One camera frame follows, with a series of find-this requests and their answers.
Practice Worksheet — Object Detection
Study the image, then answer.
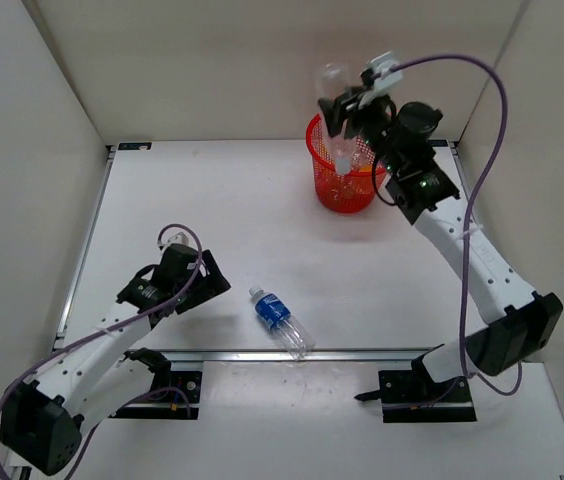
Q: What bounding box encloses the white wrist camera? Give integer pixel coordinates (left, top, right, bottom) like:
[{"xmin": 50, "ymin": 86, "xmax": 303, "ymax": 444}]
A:
[
  {"xmin": 358, "ymin": 51, "xmax": 403, "ymax": 107},
  {"xmin": 157, "ymin": 231, "xmax": 190, "ymax": 251}
]

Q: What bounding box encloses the orange juice bottle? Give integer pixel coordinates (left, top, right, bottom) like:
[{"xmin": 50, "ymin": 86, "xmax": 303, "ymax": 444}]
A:
[{"xmin": 316, "ymin": 176, "xmax": 373, "ymax": 205}]

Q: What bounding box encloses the red mesh plastic bin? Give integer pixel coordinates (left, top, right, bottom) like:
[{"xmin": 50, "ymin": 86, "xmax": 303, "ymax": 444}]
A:
[{"xmin": 305, "ymin": 114, "xmax": 376, "ymax": 214}]

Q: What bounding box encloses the clear bottle red cap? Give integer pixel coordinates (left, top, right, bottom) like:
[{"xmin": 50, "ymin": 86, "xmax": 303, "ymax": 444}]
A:
[{"xmin": 350, "ymin": 149, "xmax": 374, "ymax": 174}]

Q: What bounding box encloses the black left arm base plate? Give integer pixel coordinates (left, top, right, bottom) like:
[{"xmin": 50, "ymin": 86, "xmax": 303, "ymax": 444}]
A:
[{"xmin": 110, "ymin": 362, "xmax": 203, "ymax": 421}]

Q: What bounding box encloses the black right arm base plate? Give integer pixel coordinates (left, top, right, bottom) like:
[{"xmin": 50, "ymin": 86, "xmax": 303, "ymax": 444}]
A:
[{"xmin": 354, "ymin": 370, "xmax": 477, "ymax": 424}]

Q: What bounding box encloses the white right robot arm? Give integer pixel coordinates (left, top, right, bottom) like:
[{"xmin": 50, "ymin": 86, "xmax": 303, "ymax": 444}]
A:
[{"xmin": 317, "ymin": 87, "xmax": 563, "ymax": 400}]

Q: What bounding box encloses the black label sticker, left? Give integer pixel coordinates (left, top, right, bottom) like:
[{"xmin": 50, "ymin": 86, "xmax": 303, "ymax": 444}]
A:
[{"xmin": 117, "ymin": 142, "xmax": 152, "ymax": 151}]

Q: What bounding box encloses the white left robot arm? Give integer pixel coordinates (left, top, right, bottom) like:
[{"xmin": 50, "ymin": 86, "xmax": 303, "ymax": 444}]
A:
[{"xmin": 0, "ymin": 244, "xmax": 231, "ymax": 476}]

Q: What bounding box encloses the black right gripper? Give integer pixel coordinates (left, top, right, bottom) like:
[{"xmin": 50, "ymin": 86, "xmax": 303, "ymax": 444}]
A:
[{"xmin": 322, "ymin": 88, "xmax": 403, "ymax": 176}]

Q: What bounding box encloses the large clear plastic bottle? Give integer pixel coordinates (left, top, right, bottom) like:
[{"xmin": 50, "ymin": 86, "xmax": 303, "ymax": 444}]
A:
[{"xmin": 314, "ymin": 62, "xmax": 355, "ymax": 175}]

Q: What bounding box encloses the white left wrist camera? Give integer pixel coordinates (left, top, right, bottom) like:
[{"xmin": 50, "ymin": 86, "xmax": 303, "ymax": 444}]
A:
[{"xmin": 157, "ymin": 231, "xmax": 190, "ymax": 251}]

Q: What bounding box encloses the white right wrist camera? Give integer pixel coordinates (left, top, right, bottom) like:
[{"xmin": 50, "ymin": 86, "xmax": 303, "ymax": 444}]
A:
[{"xmin": 358, "ymin": 51, "xmax": 403, "ymax": 107}]

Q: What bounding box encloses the clear bottle blue label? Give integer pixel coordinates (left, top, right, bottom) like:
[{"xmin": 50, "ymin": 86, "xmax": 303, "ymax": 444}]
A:
[{"xmin": 249, "ymin": 286, "xmax": 315, "ymax": 361}]

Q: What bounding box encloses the black label sticker, right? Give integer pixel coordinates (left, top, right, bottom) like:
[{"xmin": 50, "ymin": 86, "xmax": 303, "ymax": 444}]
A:
[{"xmin": 429, "ymin": 139, "xmax": 448, "ymax": 148}]

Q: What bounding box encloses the black label sticker,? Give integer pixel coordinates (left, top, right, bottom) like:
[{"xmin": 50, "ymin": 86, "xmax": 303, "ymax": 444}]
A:
[
  {"xmin": 429, "ymin": 139, "xmax": 448, "ymax": 148},
  {"xmin": 117, "ymin": 142, "xmax": 152, "ymax": 151}
]

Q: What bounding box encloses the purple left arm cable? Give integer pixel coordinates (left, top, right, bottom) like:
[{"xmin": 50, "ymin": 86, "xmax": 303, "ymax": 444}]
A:
[{"xmin": 0, "ymin": 223, "xmax": 206, "ymax": 479}]

